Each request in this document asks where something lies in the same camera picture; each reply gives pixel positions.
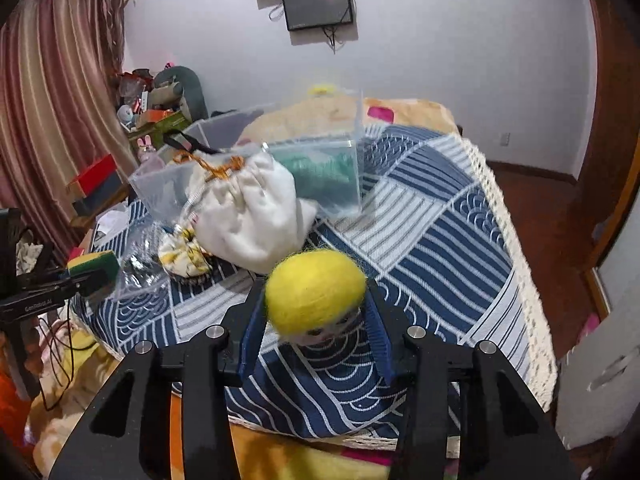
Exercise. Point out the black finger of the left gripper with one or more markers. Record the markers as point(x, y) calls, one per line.
point(89, 282)

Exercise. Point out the pink gold striped curtain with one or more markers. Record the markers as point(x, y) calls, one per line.
point(60, 60)

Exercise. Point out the yellow chair back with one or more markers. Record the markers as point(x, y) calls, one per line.
point(321, 90)

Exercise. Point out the green knitted sock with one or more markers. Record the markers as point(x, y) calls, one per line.
point(323, 177)

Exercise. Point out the brown wooden door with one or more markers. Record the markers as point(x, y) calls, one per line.
point(609, 179)

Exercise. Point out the yellow felt ball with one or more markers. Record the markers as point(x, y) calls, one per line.
point(312, 291)

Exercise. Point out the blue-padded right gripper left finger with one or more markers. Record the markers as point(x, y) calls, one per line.
point(221, 356)

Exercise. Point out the red shoe box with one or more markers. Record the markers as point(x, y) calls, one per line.
point(91, 178)

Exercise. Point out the small wall monitor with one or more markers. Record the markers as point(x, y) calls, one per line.
point(308, 14)

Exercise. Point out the beige fleece blanket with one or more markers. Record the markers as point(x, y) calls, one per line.
point(329, 115)

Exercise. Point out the yellow green scrubbing sponge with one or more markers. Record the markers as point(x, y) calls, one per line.
point(101, 265)

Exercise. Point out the white drawstring pouch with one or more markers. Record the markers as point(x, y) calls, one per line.
point(245, 210)

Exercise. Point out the white wall socket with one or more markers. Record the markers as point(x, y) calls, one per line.
point(505, 139)

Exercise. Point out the white black-trimmed eye mask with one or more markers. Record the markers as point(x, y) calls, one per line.
point(183, 142)

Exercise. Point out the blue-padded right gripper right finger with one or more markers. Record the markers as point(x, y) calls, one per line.
point(409, 357)

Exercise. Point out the floral yellow scrunchie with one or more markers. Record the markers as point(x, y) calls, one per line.
point(181, 257)

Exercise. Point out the grey green plush toy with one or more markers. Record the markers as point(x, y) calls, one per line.
point(179, 85)

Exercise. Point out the pink rabbit plush toy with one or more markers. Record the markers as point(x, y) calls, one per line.
point(147, 154)

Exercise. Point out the green cardboard box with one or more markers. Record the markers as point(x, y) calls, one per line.
point(156, 130)

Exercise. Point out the clear plastic storage box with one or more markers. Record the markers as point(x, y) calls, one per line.
point(317, 140)

